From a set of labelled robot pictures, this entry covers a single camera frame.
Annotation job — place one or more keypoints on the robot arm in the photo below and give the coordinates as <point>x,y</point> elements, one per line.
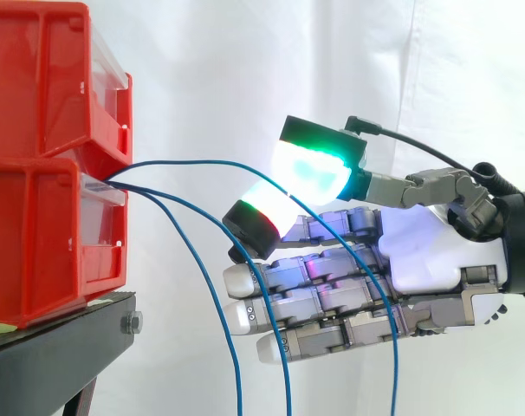
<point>522,242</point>

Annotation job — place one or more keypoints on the black stand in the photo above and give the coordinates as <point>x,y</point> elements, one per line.
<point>50,346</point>

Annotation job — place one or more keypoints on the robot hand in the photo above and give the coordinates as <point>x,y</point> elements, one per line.
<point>423,255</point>

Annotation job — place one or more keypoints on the red bin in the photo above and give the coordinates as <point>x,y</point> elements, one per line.
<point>41,242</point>
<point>50,82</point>

